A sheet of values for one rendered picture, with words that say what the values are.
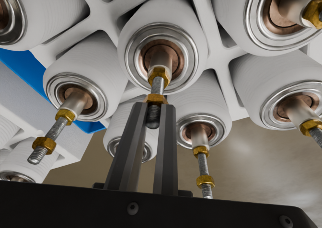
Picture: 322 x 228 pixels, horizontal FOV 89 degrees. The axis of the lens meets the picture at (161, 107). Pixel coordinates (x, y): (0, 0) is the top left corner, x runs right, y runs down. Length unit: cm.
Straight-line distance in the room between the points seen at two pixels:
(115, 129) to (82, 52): 12
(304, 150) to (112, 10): 80
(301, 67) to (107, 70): 22
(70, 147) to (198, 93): 38
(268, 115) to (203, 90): 9
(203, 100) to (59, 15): 19
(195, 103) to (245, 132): 47
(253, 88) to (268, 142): 53
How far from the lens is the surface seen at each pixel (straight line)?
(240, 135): 68
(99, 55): 24
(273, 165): 90
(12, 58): 48
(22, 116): 47
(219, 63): 26
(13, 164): 49
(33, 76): 48
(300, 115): 23
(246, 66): 27
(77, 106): 21
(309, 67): 23
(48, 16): 22
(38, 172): 49
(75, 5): 27
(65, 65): 22
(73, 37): 28
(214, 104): 22
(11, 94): 48
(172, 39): 16
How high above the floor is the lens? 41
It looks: 49 degrees down
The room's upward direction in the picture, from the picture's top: 174 degrees counter-clockwise
